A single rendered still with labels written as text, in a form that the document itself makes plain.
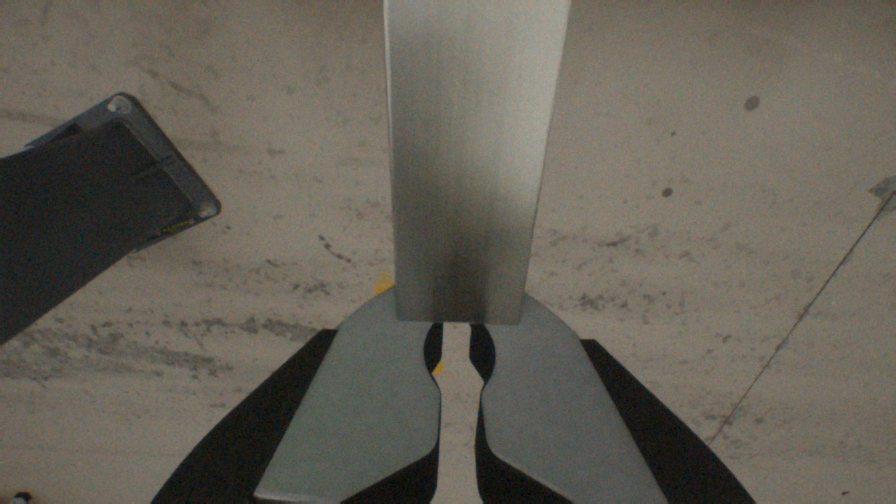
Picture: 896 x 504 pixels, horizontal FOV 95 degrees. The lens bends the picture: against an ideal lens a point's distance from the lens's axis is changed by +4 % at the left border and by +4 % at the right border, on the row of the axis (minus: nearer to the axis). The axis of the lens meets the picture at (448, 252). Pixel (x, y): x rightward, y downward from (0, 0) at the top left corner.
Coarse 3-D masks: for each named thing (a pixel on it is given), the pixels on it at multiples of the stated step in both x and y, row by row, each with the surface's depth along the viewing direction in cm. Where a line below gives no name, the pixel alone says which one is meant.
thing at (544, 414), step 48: (480, 336) 10; (528, 336) 9; (576, 336) 9; (528, 384) 8; (576, 384) 8; (480, 432) 7; (528, 432) 7; (576, 432) 7; (624, 432) 7; (480, 480) 7; (528, 480) 6; (576, 480) 6; (624, 480) 6
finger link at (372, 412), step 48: (336, 336) 9; (384, 336) 9; (432, 336) 10; (336, 384) 8; (384, 384) 8; (432, 384) 8; (288, 432) 7; (336, 432) 7; (384, 432) 7; (432, 432) 7; (288, 480) 6; (336, 480) 6; (384, 480) 6; (432, 480) 7
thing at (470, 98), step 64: (384, 0) 6; (448, 0) 6; (512, 0) 6; (448, 64) 7; (512, 64) 7; (448, 128) 7; (512, 128) 7; (448, 192) 8; (512, 192) 8; (448, 256) 9; (512, 256) 9; (448, 320) 10; (512, 320) 10
